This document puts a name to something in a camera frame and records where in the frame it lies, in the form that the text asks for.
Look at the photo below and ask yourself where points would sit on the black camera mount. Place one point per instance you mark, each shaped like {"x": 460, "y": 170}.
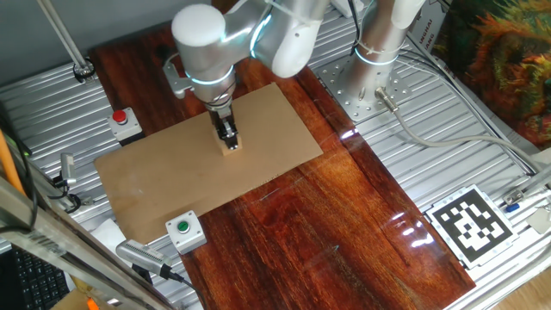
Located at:
{"x": 142, "y": 273}

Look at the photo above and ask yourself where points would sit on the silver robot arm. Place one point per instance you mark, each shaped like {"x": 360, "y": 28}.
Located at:
{"x": 202, "y": 39}

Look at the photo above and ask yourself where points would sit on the white printed paper sign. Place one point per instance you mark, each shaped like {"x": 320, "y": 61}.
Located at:
{"x": 426, "y": 30}

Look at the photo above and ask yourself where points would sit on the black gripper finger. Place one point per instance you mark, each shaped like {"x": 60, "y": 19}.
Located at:
{"x": 231, "y": 137}
{"x": 221, "y": 132}

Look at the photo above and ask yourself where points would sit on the colourful painted poster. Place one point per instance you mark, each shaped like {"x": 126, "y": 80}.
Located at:
{"x": 503, "y": 56}

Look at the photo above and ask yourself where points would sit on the silver depth camera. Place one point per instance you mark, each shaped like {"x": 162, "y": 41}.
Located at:
{"x": 142, "y": 255}

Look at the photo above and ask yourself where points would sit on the brown cardboard sheet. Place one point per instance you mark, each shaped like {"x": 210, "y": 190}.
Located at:
{"x": 172, "y": 181}

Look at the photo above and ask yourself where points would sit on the black keyboard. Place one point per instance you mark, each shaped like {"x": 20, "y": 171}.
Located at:
{"x": 36, "y": 284}

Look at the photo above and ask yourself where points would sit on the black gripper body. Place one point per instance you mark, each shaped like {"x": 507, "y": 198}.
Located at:
{"x": 221, "y": 118}

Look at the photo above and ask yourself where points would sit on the black white fiducial marker board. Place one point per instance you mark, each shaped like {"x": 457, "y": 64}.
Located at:
{"x": 473, "y": 241}

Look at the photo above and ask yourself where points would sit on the grey box with green button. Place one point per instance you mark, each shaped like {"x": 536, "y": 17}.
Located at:
{"x": 189, "y": 237}

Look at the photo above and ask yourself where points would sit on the light wooden block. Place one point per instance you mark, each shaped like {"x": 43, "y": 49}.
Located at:
{"x": 221, "y": 149}

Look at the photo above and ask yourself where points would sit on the grey metal frame bar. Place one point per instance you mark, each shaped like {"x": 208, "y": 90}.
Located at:
{"x": 64, "y": 241}

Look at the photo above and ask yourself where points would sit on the orange pole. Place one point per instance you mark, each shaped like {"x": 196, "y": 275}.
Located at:
{"x": 8, "y": 163}

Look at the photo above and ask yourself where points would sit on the small blue clip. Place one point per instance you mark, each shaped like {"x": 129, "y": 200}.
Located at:
{"x": 512, "y": 207}

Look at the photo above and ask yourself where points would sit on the black foam-covered plug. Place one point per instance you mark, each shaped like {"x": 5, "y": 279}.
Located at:
{"x": 162, "y": 51}

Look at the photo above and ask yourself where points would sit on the grey box with red button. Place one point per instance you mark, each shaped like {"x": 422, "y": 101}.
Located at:
{"x": 129, "y": 129}

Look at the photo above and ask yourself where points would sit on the glossy red-brown wooden board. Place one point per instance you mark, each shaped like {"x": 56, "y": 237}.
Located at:
{"x": 323, "y": 237}

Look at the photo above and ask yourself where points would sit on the white paper tag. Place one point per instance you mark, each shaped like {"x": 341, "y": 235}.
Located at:
{"x": 540, "y": 220}

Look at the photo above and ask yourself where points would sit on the small metal clamp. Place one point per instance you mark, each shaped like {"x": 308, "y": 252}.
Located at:
{"x": 512, "y": 196}

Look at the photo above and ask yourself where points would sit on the small silver camera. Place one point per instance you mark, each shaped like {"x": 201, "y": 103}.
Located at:
{"x": 67, "y": 165}

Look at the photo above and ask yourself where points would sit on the small metal angle bracket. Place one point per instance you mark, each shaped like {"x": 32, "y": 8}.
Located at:
{"x": 88, "y": 200}

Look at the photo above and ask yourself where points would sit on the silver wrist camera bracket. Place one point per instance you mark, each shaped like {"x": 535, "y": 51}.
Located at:
{"x": 174, "y": 82}

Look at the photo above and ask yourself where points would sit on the thin metal pole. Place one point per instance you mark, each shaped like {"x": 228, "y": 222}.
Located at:
{"x": 64, "y": 36}

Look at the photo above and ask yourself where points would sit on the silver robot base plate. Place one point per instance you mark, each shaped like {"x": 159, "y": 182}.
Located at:
{"x": 340, "y": 86}

